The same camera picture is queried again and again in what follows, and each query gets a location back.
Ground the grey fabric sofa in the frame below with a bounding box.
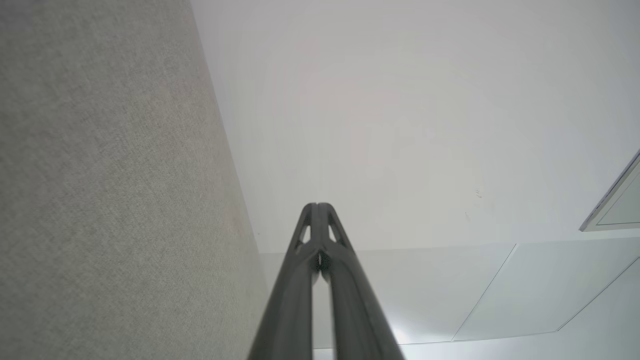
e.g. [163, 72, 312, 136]
[0, 0, 272, 360]

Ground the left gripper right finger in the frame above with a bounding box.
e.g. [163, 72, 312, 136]
[317, 202, 407, 360]

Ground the grey framed panel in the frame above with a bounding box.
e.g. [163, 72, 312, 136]
[579, 149, 640, 233]

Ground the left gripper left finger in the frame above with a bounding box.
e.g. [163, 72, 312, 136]
[247, 202, 321, 360]

